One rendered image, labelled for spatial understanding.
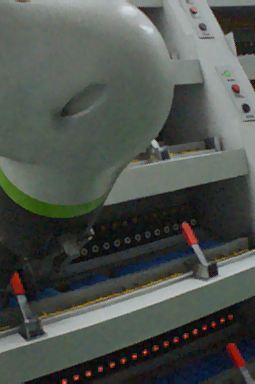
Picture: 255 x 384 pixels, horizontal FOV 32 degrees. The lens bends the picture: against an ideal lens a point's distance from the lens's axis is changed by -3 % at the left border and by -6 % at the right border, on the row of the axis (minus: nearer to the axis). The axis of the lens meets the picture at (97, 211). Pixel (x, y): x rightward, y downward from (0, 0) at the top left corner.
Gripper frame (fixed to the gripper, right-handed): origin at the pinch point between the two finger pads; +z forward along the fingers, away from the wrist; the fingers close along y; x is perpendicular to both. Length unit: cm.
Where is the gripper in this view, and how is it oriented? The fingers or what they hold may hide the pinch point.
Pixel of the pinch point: (16, 286)
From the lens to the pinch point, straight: 57.0
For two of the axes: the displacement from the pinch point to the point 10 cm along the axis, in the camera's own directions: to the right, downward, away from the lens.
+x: -3.7, -8.5, 3.9
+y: 8.9, -2.0, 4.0
